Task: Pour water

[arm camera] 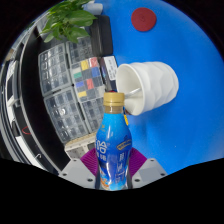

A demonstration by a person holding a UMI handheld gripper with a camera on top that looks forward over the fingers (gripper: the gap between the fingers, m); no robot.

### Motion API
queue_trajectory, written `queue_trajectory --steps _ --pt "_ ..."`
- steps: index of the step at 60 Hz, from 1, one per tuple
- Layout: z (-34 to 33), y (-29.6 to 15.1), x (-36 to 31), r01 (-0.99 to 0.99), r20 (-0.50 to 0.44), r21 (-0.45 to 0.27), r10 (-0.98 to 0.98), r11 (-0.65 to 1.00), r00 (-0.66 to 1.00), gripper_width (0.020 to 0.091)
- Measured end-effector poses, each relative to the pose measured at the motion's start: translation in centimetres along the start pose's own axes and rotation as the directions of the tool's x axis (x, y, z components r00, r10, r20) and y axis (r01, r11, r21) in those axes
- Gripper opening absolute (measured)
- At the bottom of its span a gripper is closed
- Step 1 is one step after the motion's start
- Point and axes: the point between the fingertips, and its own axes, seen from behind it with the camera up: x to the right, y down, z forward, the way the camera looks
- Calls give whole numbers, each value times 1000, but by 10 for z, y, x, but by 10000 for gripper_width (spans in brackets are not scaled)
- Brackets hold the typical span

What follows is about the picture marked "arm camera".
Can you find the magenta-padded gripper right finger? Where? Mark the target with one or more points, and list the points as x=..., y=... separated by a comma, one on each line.
x=148, y=171

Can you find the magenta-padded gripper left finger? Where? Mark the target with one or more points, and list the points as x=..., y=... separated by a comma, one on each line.
x=77, y=171

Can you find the blue drink bottle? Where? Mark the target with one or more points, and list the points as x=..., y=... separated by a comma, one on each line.
x=113, y=143

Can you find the yellow multimeter with red leads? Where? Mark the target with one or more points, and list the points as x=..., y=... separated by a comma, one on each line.
x=126, y=120

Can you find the grey parts drawer cabinet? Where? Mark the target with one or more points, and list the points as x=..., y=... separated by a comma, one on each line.
x=80, y=50
x=93, y=113
x=54, y=70
x=65, y=115

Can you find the silver stirring spoon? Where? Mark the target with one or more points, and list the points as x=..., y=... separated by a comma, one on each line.
x=133, y=92

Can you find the dark workbench shelf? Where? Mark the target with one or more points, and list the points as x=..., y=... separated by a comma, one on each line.
x=30, y=100

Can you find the white ribbed mug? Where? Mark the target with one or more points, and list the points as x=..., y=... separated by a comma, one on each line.
x=153, y=83

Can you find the clear organizer with coloured parts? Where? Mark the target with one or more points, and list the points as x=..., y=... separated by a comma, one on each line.
x=88, y=78

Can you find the black box with white label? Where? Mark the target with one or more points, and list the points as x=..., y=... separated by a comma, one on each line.
x=109, y=71

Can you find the plain black box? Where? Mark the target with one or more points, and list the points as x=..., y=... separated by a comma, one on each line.
x=101, y=36

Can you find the green potted plant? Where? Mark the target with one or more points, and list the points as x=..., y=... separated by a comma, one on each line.
x=68, y=20

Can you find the flat round red coaster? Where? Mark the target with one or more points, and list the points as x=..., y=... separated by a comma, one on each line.
x=143, y=19

